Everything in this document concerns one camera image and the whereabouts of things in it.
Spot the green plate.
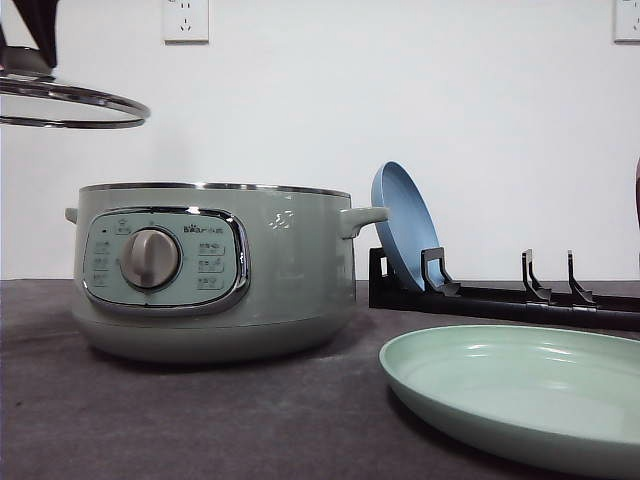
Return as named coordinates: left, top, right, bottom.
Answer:
left=379, top=326, right=640, bottom=478

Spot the blue plate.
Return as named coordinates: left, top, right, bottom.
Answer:
left=371, top=161, right=444, bottom=290

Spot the glass steamer lid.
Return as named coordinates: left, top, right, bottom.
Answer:
left=0, top=46, right=150, bottom=128

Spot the white wall socket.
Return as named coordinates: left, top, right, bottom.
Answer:
left=614, top=0, right=640, bottom=46
left=163, top=0, right=210, bottom=46

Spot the green electric steamer pot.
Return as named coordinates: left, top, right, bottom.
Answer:
left=65, top=181, right=389, bottom=365

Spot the grey table mat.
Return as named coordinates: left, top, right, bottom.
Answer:
left=0, top=279, right=640, bottom=480

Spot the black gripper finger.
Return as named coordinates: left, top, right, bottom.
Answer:
left=0, top=21, right=8, bottom=48
left=12, top=0, right=60, bottom=68

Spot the black plate rack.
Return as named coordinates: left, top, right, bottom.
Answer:
left=368, top=247, right=640, bottom=331

